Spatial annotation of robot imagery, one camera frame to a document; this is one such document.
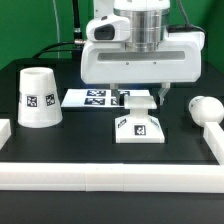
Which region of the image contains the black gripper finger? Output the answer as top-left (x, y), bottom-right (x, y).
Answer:
top-left (110, 84), bottom-right (120, 104)
top-left (158, 83), bottom-right (171, 104)

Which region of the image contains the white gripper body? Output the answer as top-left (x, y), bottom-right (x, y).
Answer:
top-left (81, 32), bottom-right (205, 84)

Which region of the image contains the white lamp bulb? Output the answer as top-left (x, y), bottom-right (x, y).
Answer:
top-left (188, 96), bottom-right (224, 127)

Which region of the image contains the white lamp base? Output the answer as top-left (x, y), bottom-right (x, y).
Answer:
top-left (115, 96), bottom-right (165, 143)

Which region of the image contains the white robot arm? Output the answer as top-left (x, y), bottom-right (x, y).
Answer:
top-left (81, 0), bottom-right (205, 97)

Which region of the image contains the white lamp shade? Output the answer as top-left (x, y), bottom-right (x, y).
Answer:
top-left (18, 67), bottom-right (62, 128)

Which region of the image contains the white fiducial marker sheet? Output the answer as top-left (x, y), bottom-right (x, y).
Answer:
top-left (60, 88), bottom-right (152, 109)

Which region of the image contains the white right fence bar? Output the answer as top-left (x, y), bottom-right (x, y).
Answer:
top-left (203, 122), bottom-right (224, 166)

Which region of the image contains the white fence bar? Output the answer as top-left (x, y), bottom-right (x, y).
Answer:
top-left (203, 122), bottom-right (224, 166)
top-left (0, 163), bottom-right (224, 193)
top-left (0, 119), bottom-right (11, 150)

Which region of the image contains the white left fence bar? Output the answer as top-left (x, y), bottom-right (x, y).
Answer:
top-left (0, 119), bottom-right (11, 150)

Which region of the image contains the white front fence bar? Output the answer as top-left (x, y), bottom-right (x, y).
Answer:
top-left (0, 163), bottom-right (224, 193)

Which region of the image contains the black cable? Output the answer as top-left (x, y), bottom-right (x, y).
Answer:
top-left (32, 0), bottom-right (89, 60)

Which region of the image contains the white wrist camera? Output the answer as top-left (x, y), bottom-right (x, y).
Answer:
top-left (86, 14), bottom-right (130, 42)

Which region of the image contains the thin grey cable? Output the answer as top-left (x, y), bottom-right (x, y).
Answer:
top-left (52, 0), bottom-right (62, 60)

